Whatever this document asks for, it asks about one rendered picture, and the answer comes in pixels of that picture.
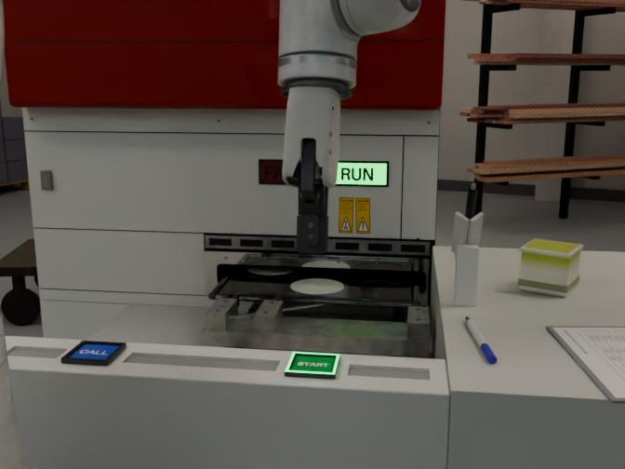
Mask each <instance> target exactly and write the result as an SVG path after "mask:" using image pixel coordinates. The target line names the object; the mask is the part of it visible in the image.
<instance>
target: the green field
mask: <svg viewBox="0 0 625 469"><path fill-rule="evenodd" d="M386 177H387V164H368V163H338V175H337V183H336V184H377V185H386Z"/></svg>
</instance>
